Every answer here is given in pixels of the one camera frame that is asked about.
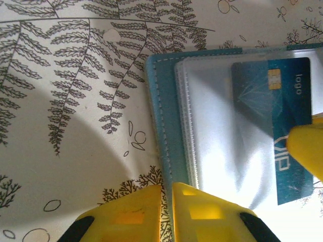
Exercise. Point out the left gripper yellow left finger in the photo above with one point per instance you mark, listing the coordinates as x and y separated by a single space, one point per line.
126 216

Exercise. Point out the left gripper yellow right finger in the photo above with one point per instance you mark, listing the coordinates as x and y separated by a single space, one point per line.
207 221

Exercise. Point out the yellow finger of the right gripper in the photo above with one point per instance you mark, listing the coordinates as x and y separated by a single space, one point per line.
308 148

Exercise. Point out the blue credit card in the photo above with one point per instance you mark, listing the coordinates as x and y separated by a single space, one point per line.
290 106

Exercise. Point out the blue leather card holder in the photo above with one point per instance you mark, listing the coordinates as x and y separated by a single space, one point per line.
164 100

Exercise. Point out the floral tablecloth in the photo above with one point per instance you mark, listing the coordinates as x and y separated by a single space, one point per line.
75 126

